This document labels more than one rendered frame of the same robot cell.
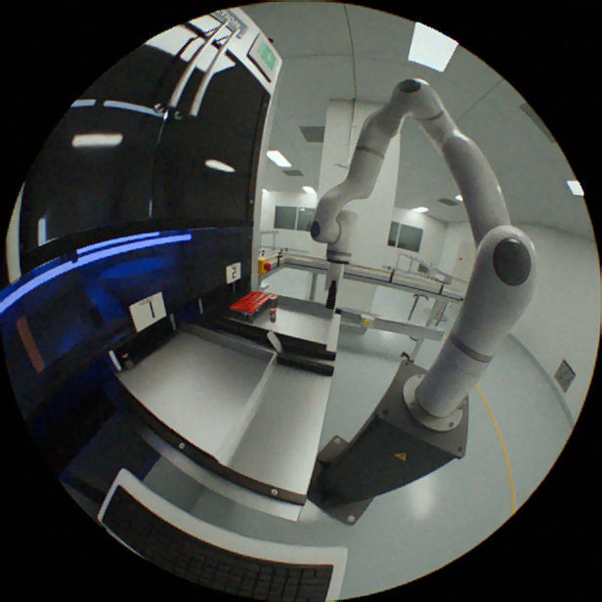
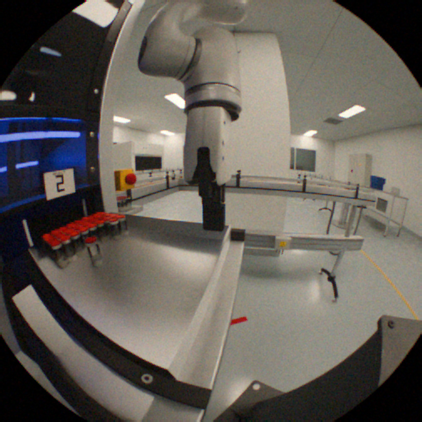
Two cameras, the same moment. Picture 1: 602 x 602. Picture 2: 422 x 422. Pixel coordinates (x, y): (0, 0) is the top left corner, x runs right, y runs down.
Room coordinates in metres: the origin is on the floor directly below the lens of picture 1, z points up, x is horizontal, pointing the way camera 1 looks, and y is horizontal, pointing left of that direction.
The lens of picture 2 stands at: (0.34, -0.11, 1.03)
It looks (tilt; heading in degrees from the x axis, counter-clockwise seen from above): 17 degrees down; 2
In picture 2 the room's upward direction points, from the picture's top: straight up
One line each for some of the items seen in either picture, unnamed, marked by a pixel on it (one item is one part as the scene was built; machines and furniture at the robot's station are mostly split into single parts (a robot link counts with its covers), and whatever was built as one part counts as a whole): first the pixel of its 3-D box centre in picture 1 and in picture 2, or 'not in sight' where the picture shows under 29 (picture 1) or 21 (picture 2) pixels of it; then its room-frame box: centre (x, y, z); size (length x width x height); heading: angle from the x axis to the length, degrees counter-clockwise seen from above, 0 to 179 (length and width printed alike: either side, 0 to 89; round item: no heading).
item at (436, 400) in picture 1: (451, 376); not in sight; (0.21, -0.37, 0.95); 0.19 x 0.19 x 0.18
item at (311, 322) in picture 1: (283, 315); (117, 250); (0.53, 0.05, 0.90); 0.34 x 0.26 x 0.04; 78
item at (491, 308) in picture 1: (495, 294); not in sight; (0.20, -0.34, 1.16); 0.19 x 0.12 x 0.24; 127
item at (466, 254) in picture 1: (466, 270); (358, 180); (4.85, -5.74, 1.03); 1.20 x 0.43 x 2.05; 168
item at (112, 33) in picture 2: (254, 172); (103, 61); (0.68, 0.23, 1.40); 0.04 x 0.01 x 0.80; 168
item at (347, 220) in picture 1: (341, 231); (209, 64); (0.57, -0.10, 1.20); 0.09 x 0.08 x 0.13; 127
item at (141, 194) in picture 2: (259, 265); (141, 187); (1.14, 0.31, 0.92); 0.69 x 0.16 x 0.16; 168
